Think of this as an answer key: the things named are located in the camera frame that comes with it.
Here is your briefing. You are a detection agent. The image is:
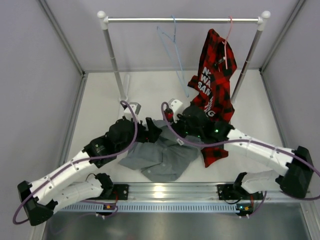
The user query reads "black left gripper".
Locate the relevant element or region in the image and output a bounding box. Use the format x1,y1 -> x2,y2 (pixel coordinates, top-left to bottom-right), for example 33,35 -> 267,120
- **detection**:
116,116 -> 161,154

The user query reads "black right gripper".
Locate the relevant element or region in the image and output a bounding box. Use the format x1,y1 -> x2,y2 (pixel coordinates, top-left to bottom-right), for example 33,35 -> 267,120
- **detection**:
169,111 -> 203,140

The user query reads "grey button shirt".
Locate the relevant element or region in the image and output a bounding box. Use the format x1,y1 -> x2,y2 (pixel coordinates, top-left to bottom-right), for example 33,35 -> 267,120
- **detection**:
118,120 -> 201,182

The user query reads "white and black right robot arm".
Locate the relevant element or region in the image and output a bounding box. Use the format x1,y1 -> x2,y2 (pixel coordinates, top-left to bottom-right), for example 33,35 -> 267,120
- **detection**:
162,104 -> 315,199

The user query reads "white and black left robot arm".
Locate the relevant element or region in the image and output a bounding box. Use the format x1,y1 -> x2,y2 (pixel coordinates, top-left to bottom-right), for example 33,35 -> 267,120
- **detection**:
17,117 -> 162,226

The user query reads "red black plaid shirt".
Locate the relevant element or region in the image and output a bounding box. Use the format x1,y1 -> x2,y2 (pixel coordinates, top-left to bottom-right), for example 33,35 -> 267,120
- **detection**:
187,28 -> 238,169

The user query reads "silver white clothes rack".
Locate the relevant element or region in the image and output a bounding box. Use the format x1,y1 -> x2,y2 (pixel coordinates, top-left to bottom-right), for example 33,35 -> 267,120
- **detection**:
97,10 -> 271,102

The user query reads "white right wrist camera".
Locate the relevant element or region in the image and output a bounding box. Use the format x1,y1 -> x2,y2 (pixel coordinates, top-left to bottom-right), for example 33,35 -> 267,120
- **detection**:
168,98 -> 185,123

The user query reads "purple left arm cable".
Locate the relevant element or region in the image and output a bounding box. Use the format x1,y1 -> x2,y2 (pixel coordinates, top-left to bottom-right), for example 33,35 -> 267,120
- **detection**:
12,100 -> 140,226

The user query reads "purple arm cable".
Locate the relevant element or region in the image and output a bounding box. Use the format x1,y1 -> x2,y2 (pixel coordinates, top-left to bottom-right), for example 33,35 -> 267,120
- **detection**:
161,101 -> 320,218
12,100 -> 140,226

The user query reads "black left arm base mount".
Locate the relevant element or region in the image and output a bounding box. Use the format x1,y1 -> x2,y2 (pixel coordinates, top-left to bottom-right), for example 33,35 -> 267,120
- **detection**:
99,184 -> 129,201

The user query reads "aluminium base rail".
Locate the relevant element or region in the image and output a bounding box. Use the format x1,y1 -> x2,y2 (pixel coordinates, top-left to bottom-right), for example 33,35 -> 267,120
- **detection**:
109,181 -> 311,201

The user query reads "grey slotted cable duct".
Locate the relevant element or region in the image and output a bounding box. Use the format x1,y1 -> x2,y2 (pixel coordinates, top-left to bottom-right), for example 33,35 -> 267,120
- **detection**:
61,202 -> 251,214

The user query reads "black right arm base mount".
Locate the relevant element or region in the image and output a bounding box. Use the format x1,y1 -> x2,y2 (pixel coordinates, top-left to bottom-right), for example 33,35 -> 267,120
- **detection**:
217,184 -> 248,201

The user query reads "light blue wire hanger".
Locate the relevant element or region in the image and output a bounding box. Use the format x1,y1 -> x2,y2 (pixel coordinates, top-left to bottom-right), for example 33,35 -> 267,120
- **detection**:
156,15 -> 190,98

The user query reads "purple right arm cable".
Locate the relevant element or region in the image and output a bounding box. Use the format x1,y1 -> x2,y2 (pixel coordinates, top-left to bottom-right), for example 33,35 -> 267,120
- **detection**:
161,101 -> 320,218

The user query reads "pink wire hanger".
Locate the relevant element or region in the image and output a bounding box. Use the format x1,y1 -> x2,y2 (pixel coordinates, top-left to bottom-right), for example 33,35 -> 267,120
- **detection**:
223,15 -> 233,70

